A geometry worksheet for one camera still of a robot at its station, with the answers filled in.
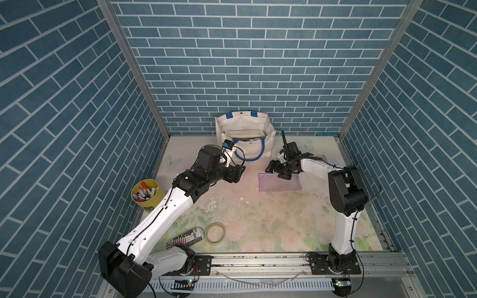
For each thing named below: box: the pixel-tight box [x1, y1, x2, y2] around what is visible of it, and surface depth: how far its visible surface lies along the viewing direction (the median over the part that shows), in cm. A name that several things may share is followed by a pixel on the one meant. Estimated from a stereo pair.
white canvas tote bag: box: [214, 111, 277, 163], surface depth 104 cm
